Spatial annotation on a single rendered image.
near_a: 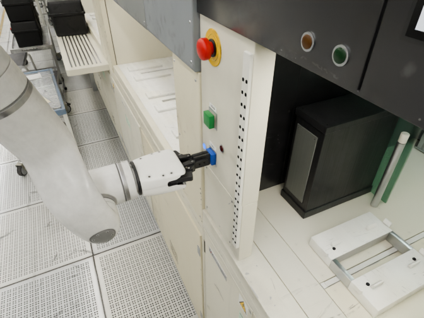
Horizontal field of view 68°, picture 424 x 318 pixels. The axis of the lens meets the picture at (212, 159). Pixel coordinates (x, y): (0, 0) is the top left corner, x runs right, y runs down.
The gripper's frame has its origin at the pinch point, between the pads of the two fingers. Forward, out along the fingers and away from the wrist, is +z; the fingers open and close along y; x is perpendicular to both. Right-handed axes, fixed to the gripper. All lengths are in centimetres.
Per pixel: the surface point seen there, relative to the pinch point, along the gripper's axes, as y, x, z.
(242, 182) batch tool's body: 13.7, 2.9, 3.0
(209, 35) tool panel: -1.2, 27.0, 3.0
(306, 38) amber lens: 25.5, 33.5, 2.2
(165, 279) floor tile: -44, -110, -4
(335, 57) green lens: 30.2, 32.9, 2.2
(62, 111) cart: -176, -66, -34
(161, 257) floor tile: -58, -110, -2
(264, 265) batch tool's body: 17.7, -23.1, 8.5
